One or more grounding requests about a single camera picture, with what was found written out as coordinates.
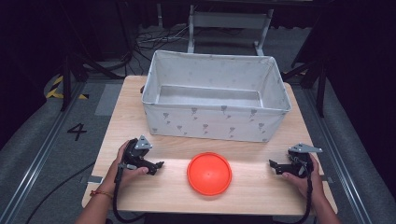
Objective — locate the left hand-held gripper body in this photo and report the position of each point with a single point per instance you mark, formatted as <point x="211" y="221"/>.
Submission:
<point x="135" y="153"/>

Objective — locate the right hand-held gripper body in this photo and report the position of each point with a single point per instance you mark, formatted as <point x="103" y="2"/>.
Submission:
<point x="300" y="160"/>

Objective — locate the orange round plastic disc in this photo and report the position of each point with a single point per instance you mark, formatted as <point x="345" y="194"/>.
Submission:
<point x="209" y="173"/>

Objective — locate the white fabric storage box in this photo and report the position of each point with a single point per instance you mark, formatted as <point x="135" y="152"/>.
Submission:
<point x="214" y="124"/>

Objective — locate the person's left hand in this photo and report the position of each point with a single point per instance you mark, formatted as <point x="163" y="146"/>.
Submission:
<point x="126" y="175"/>

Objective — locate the person's right hand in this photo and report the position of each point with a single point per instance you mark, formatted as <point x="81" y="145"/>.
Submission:
<point x="306" y="185"/>

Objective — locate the grey tape piece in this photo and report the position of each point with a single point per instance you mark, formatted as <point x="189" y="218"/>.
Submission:
<point x="95" y="179"/>
<point x="327" y="179"/>

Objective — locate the black metal stand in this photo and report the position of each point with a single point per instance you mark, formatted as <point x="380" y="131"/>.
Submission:
<point x="77" y="71"/>
<point x="314" y="77"/>

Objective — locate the yellow and black hazard tape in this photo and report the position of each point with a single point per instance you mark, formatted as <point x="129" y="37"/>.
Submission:
<point x="56" y="90"/>

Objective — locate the grey metal stand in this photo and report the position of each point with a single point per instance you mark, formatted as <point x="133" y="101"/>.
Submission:
<point x="229" y="21"/>

